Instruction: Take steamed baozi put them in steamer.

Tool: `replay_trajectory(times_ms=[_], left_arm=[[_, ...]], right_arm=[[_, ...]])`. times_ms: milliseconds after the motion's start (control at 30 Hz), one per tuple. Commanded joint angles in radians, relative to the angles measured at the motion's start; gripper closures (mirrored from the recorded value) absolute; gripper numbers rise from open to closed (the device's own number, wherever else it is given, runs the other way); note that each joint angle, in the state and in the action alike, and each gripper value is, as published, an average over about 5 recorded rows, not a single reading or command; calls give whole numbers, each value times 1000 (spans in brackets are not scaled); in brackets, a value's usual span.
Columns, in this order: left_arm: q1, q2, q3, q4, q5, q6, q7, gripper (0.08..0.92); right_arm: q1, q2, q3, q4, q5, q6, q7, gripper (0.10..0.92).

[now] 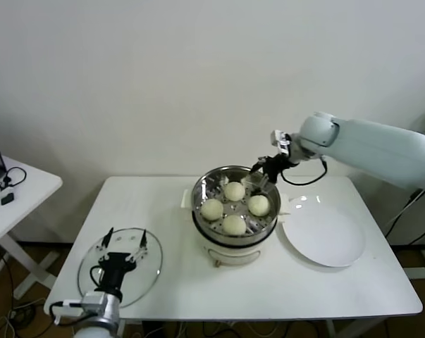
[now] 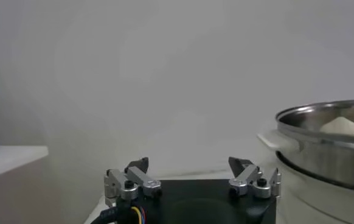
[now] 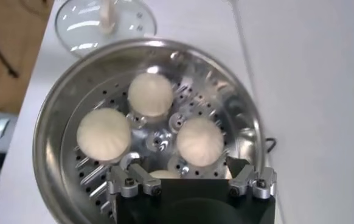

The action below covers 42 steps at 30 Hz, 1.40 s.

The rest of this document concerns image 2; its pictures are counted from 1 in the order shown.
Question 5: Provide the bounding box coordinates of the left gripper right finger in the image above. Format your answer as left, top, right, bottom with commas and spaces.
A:
227, 156, 283, 204

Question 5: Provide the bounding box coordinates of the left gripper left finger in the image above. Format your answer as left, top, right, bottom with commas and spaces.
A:
103, 156, 163, 208

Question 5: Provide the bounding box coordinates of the white steamed baozi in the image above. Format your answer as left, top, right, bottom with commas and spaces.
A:
319, 116, 354, 137

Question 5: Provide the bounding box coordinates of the perforated steel steamer basket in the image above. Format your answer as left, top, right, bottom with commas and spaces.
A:
257, 99, 354, 194

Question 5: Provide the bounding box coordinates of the white electric cooking pot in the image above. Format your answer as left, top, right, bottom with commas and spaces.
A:
255, 152, 354, 224

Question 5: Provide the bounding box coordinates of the white side table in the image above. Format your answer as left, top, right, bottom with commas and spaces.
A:
0, 145, 49, 181

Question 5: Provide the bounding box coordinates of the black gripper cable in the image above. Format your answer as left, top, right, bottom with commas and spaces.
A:
90, 205, 147, 224

